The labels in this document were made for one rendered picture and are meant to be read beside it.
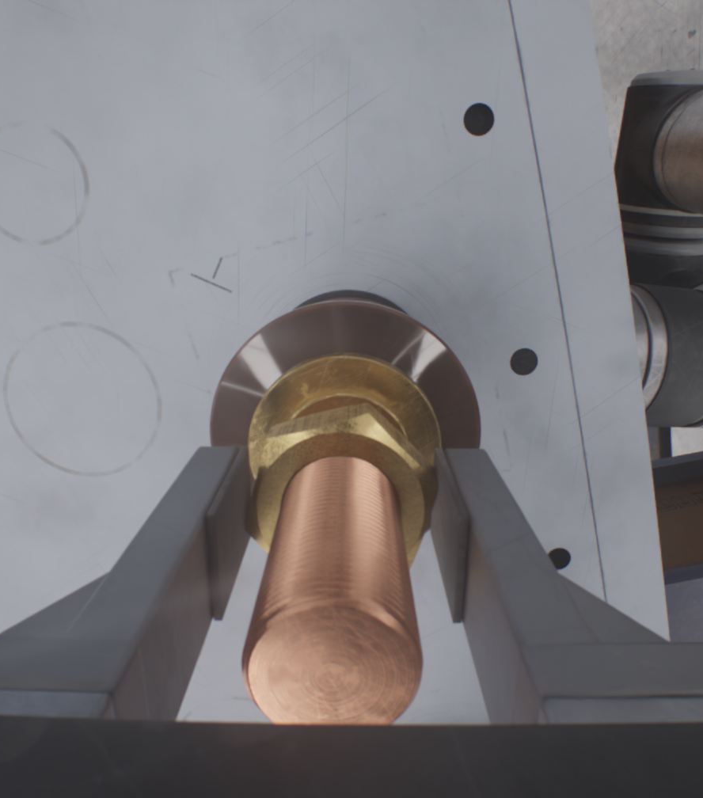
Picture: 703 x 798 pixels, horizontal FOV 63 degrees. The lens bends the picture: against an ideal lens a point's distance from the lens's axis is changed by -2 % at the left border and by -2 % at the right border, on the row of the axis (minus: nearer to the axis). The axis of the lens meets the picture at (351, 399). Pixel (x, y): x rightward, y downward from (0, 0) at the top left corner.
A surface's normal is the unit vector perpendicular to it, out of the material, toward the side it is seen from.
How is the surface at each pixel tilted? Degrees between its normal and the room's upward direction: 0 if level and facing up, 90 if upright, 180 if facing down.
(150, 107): 0
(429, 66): 0
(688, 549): 90
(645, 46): 0
